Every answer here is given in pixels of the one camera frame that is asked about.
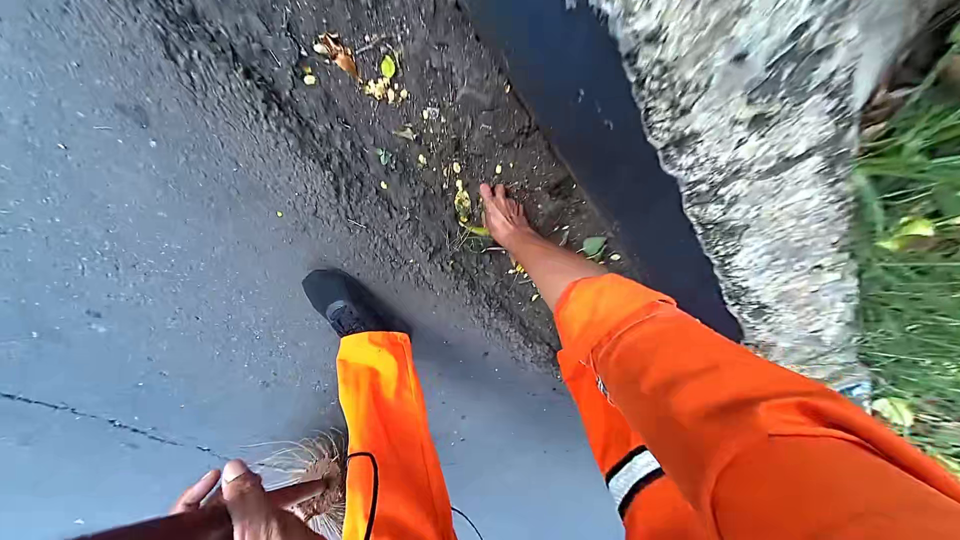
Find person's legs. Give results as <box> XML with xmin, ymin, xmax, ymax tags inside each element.
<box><xmin>302</xmin><ymin>268</ymin><xmax>710</xmax><ymax>540</ymax></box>

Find thin black cord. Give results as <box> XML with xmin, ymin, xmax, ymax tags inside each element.
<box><xmin>346</xmin><ymin>451</ymin><xmax>486</xmax><ymax>540</ymax></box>

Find pale green leaf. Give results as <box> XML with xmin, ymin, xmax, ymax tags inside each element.
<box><xmin>871</xmin><ymin>396</ymin><xmax>915</xmax><ymax>429</ymax></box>

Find broad light green leaf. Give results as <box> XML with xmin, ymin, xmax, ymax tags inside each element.
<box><xmin>876</xmin><ymin>216</ymin><xmax>936</xmax><ymax>252</ymax></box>

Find scattered yellow petals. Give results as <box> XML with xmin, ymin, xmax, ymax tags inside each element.
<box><xmin>363</xmin><ymin>78</ymin><xmax>411</xmax><ymax>105</ymax></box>

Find green grass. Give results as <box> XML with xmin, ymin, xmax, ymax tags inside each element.
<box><xmin>853</xmin><ymin>22</ymin><xmax>960</xmax><ymax>481</ymax></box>

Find dry brown leaf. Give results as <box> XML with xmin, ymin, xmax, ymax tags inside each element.
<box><xmin>313</xmin><ymin>32</ymin><xmax>361</xmax><ymax>81</ymax></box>

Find rough grey stone wall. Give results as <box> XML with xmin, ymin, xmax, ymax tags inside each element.
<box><xmin>588</xmin><ymin>0</ymin><xmax>954</xmax><ymax>414</ymax></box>

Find broom with brown handle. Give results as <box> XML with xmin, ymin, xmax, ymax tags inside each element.
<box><xmin>69</xmin><ymin>429</ymin><xmax>349</xmax><ymax>540</ymax></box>

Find person's left hand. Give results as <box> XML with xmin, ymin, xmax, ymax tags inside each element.
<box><xmin>171</xmin><ymin>459</ymin><xmax>327</xmax><ymax>540</ymax></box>

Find person's right forearm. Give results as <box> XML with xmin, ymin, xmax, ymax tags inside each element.
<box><xmin>510</xmin><ymin>228</ymin><xmax>960</xmax><ymax>540</ymax></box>

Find person's right hand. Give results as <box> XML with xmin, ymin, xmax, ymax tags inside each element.
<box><xmin>480</xmin><ymin>183</ymin><xmax>535</xmax><ymax>252</ymax></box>

